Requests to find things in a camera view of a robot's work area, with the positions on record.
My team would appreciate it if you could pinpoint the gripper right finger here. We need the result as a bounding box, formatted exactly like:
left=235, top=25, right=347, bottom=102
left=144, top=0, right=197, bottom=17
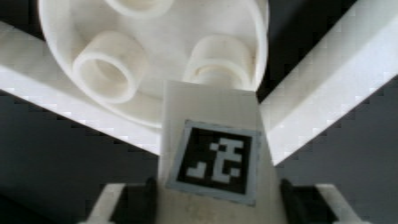
left=279, top=179, right=371, bottom=224

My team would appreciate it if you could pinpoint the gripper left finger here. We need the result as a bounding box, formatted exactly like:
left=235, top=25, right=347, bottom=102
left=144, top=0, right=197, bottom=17
left=76, top=178, right=158, bottom=224

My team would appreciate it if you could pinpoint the white front rail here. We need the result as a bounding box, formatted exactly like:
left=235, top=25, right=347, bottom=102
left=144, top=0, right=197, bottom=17
left=0, top=21, right=160, bottom=155

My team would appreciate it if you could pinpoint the white stool leg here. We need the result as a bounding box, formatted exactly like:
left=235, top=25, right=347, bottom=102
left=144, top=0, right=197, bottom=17
left=155, top=68, right=291, bottom=224

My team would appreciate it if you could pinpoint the white right rail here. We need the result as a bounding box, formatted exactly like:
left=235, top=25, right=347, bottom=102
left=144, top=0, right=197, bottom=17
left=261, top=0, right=398, bottom=163

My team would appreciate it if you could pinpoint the white rail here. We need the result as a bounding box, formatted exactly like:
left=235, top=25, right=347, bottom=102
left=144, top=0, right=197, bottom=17
left=0, top=21, right=160, bottom=155
left=261, top=0, right=398, bottom=163

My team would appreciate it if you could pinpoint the white round stool seat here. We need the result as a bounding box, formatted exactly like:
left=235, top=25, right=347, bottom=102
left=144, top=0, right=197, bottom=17
left=39, top=0, right=268, bottom=128

